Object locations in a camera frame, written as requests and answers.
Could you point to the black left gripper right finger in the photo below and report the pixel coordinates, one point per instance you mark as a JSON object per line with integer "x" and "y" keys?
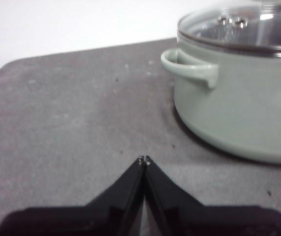
{"x": 204, "y": 218}

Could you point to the glass lid with green knob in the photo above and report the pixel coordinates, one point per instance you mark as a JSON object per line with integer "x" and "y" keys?
{"x": 253, "y": 27}

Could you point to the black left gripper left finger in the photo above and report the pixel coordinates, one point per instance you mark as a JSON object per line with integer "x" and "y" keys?
{"x": 86, "y": 218}

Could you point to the pale green electric steamer pot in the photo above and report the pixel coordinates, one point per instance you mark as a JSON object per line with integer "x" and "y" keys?
{"x": 241, "y": 110}

